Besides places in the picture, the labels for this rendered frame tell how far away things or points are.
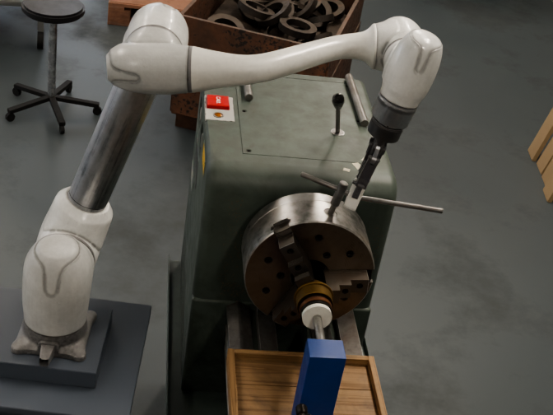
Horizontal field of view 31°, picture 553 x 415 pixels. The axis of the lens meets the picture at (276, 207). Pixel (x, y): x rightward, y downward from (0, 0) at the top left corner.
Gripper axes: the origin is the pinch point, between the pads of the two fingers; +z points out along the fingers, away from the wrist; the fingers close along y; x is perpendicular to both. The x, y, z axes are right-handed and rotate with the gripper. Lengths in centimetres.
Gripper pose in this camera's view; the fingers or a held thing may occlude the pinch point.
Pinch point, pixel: (355, 194)
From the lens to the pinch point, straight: 232.3
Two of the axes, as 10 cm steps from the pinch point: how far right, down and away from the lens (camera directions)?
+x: -9.3, -3.7, -0.1
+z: -3.3, 8.0, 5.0
